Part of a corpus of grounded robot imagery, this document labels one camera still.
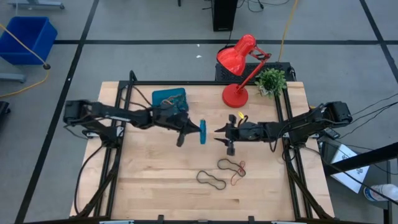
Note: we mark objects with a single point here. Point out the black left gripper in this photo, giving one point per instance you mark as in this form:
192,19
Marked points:
169,118

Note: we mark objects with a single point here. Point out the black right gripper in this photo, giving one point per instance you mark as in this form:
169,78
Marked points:
248,132

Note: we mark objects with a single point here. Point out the long blue rubber band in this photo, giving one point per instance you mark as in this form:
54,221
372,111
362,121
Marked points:
202,132

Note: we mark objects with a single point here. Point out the long black rubber band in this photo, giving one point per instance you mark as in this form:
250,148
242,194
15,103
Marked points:
197,178
218,163

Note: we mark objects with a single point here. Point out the thin red rubber band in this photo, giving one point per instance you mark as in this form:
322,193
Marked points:
232,183

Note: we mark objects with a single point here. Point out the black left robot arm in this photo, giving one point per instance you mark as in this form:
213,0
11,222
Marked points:
109,113

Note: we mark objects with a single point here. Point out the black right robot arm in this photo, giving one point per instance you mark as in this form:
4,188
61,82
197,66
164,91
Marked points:
304,123

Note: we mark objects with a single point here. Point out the teal blue plastic bin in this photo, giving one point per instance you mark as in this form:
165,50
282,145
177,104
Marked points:
161,94

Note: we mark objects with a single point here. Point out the dark blue floor bin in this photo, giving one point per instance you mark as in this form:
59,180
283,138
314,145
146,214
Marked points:
31,40

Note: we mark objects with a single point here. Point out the small green potted plant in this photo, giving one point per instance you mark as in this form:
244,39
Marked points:
270,82

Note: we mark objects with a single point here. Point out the red desk lamp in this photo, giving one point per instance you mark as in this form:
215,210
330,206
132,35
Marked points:
234,59

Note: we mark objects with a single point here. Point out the black power adapter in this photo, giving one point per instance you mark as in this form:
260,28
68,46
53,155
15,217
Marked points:
331,133

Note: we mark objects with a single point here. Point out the black computer tower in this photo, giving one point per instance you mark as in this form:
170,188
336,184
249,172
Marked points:
224,15

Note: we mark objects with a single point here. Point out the white printed cardboard box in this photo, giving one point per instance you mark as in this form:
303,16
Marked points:
345,180

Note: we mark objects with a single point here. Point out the black metal beam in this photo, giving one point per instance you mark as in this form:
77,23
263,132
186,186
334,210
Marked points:
373,155

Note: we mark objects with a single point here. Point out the clear plastic water bottle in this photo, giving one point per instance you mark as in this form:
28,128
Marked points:
381,191

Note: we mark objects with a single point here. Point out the grey metal floor foot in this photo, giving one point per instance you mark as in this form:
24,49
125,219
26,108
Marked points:
37,4
12,77

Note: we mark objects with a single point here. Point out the black caster base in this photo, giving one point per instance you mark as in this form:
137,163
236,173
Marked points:
3,109

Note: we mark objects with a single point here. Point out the black aluminium table frame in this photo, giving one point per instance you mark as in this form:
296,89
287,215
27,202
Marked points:
202,83

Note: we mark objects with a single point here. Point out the black arched frame bracket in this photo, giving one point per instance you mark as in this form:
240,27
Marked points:
133,77

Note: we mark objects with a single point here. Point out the small black frame clamp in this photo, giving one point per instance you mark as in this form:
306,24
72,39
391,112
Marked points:
251,219
160,218

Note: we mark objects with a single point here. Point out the silver frame bracket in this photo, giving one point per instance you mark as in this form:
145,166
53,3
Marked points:
287,222
116,222

